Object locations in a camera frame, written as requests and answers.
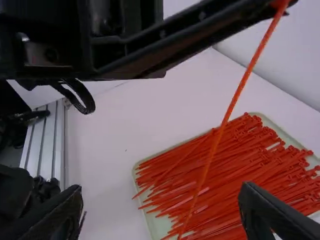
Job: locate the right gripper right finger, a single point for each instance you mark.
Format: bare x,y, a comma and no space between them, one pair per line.
275,220

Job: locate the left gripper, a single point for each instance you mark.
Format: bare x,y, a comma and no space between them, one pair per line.
45,30

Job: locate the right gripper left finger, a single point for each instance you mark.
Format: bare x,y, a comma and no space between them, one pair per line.
62,217

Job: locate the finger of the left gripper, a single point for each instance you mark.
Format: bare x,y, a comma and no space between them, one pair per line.
180,37

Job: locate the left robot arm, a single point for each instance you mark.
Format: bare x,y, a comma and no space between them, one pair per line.
12,190

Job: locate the silver rails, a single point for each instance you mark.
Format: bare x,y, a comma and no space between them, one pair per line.
47,140

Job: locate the pale tray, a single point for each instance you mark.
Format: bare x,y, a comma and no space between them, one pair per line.
280,128

